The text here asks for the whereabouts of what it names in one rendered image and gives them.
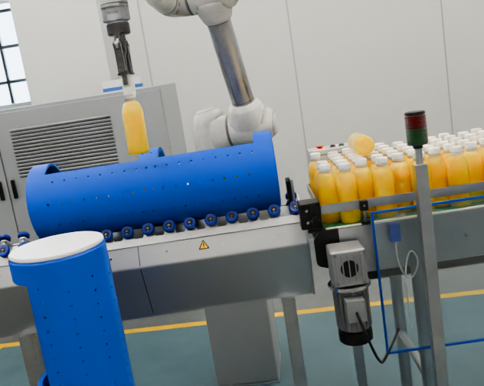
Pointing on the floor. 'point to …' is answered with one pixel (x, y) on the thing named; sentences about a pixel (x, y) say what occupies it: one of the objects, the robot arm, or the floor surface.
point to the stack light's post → (430, 273)
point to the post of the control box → (360, 365)
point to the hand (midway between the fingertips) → (128, 85)
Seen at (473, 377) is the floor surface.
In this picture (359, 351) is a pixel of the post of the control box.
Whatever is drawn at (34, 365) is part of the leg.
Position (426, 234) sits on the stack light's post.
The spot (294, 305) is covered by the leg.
